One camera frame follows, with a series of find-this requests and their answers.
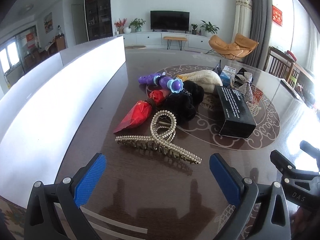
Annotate round beige floor mat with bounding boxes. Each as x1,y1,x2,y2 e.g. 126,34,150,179
125,45,146,50

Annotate red faceted hair bow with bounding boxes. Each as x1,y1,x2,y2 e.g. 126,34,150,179
114,89,171,133

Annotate red window decoration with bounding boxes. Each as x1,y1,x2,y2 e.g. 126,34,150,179
272,5,283,26

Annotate round white vase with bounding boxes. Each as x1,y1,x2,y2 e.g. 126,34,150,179
124,27,131,34

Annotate green plant white pot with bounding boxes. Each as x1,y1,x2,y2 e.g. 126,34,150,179
129,18,146,32

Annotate large green potted plant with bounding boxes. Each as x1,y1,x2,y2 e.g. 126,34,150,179
200,20,220,37

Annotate dark glass display cabinet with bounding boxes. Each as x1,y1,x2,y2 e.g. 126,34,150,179
84,0,113,41

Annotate white cardboard storage box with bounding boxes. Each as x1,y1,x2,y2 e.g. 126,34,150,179
1,36,126,207

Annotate clear black glasses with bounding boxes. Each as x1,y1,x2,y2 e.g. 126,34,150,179
213,60,222,76

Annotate grey curtain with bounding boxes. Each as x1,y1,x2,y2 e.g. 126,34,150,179
245,0,272,70

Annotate purple blue flower toy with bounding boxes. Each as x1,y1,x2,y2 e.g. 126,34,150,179
138,72,183,93

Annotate blue white carton box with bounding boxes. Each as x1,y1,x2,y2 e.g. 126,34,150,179
220,66,236,87

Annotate framed wall painting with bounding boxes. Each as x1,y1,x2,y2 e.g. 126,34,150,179
43,12,53,34

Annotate pearl gold hair claw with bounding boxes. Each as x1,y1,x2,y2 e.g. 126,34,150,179
115,110,202,164

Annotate dark wooden chair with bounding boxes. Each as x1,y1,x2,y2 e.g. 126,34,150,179
264,47,300,88

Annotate white standing air conditioner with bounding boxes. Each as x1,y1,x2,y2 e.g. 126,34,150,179
232,0,253,42

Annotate small dark potted plant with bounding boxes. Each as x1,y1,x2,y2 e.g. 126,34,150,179
191,23,198,35

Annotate wooden side cabinet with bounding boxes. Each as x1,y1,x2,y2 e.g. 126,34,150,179
55,34,66,51

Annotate orange lounge chair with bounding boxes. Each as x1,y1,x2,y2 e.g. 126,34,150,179
208,33,259,60

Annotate black rectangular box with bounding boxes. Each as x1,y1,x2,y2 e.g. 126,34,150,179
213,86,256,139

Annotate cream knitted pouch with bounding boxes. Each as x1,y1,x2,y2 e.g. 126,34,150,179
176,70,223,93

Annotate black flat television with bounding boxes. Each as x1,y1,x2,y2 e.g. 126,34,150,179
150,10,190,31

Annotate red flower vase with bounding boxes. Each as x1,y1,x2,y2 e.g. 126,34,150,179
114,18,127,34

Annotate white tv cabinet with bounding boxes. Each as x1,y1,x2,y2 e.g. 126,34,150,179
118,31,211,52

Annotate small wooden bench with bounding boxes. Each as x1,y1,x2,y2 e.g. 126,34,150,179
163,36,188,50

